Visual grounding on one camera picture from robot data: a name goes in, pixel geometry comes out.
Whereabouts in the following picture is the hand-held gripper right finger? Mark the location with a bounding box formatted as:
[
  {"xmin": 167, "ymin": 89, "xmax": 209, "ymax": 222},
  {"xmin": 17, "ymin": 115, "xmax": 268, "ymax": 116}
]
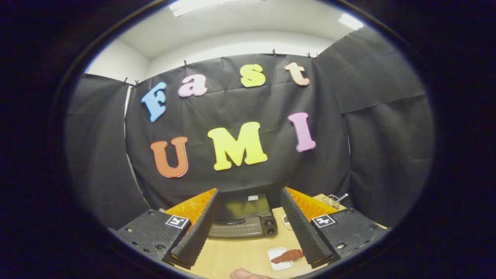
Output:
[{"xmin": 281, "ymin": 187, "xmax": 392, "ymax": 269}]

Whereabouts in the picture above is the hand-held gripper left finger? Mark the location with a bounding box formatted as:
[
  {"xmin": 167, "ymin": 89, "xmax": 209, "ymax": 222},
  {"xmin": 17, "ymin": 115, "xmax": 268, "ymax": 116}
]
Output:
[{"xmin": 108, "ymin": 188, "xmax": 219, "ymax": 270}]

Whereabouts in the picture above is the red raw steak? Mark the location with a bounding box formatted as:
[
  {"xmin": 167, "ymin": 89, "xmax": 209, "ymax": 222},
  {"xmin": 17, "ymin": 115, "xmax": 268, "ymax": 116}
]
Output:
[{"xmin": 271, "ymin": 249, "xmax": 305, "ymax": 264}]

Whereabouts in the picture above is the black toaster oven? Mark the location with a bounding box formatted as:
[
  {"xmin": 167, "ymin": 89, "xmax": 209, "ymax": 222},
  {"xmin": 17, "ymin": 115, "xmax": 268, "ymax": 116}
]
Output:
[{"xmin": 207, "ymin": 185, "xmax": 286, "ymax": 238}]

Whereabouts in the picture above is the white rectangular tray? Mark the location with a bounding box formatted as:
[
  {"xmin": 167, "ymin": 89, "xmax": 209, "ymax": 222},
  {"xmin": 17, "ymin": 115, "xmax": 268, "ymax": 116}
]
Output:
[{"xmin": 267, "ymin": 247, "xmax": 294, "ymax": 271}]

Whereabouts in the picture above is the black backdrop cloth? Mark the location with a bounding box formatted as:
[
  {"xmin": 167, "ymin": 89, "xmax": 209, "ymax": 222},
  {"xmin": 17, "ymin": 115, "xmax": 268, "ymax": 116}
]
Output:
[{"xmin": 64, "ymin": 26, "xmax": 434, "ymax": 229}]

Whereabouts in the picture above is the small ceiling light panel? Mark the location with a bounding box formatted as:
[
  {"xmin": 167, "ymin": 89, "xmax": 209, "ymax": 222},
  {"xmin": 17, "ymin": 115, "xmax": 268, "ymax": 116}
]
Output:
[{"xmin": 338, "ymin": 14, "xmax": 365, "ymax": 31}]

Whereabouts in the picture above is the long ceiling light panel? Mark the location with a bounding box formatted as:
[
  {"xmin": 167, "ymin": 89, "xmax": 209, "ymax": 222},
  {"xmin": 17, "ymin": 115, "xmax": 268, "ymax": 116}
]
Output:
[{"xmin": 169, "ymin": 0, "xmax": 268, "ymax": 17}]

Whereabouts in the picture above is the wire mesh utensil holder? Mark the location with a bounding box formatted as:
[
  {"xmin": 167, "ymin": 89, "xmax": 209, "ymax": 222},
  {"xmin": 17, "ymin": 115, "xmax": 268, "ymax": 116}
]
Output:
[{"xmin": 322, "ymin": 195, "xmax": 341, "ymax": 210}]

